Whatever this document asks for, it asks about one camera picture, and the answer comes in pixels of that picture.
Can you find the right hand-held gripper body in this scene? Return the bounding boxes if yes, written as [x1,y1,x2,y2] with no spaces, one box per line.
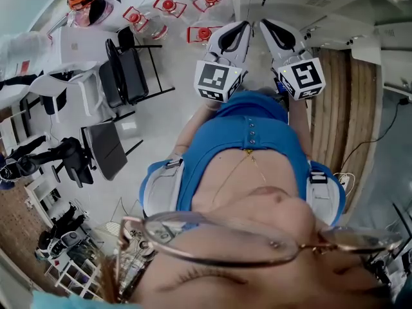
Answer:
[275,48,326,101]

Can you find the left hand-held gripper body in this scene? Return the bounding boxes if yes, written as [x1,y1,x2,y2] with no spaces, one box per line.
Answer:
[193,52,248,103]

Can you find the grey metal locker cabinet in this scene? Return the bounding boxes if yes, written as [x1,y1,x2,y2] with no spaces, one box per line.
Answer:
[238,0,412,98]

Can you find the person's right forearm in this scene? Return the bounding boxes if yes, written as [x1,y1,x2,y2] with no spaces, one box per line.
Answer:
[288,97,313,160]

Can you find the person's left forearm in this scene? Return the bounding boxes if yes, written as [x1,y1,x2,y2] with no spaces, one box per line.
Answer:
[175,103,223,156]

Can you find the black device with blue screen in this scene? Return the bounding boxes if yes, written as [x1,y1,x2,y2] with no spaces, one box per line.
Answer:
[273,75,290,104]

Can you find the person's blue shirt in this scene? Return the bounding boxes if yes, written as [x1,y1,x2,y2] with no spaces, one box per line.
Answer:
[138,90,347,227]

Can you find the wooden plank platform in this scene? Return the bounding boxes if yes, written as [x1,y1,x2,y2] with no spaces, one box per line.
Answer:
[305,46,384,212]

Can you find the black folding chair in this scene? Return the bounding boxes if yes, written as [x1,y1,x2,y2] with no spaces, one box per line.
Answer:
[80,110,144,182]
[98,26,176,109]

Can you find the pink translucent container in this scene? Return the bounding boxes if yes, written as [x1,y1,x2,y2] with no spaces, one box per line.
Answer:
[72,0,115,27]

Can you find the person's face and neck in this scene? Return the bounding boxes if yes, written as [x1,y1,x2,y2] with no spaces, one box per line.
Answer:
[128,148,392,309]

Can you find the white plastic chair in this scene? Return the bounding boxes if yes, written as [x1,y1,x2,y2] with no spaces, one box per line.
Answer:
[30,61,104,118]

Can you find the thin-rimmed glasses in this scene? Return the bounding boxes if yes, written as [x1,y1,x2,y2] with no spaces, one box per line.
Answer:
[117,210,403,268]

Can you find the black office chair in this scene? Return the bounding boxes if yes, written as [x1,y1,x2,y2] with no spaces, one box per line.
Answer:
[51,136,96,189]

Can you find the plastic-wrapped white bundle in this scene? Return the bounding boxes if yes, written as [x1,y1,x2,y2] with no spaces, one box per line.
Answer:
[0,32,54,86]

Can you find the small white shelf unit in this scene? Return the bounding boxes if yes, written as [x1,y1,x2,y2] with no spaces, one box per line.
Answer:
[24,174,62,228]

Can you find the white metal rack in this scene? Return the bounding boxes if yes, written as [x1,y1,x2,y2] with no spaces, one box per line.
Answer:
[44,257,104,302]

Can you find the teal head cover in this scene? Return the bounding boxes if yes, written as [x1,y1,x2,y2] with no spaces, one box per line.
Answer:
[32,290,142,309]

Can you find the thin gold necklace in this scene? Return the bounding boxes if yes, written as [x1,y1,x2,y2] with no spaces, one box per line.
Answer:
[211,149,267,205]

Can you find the black cable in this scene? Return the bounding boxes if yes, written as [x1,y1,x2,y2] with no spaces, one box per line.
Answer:
[339,97,410,173]

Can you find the white shoulder strap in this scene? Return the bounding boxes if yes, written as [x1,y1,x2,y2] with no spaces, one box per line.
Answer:
[307,169,341,227]
[143,159,185,218]

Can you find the wire frame chair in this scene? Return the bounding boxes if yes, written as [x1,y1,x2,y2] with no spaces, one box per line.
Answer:
[102,196,145,238]

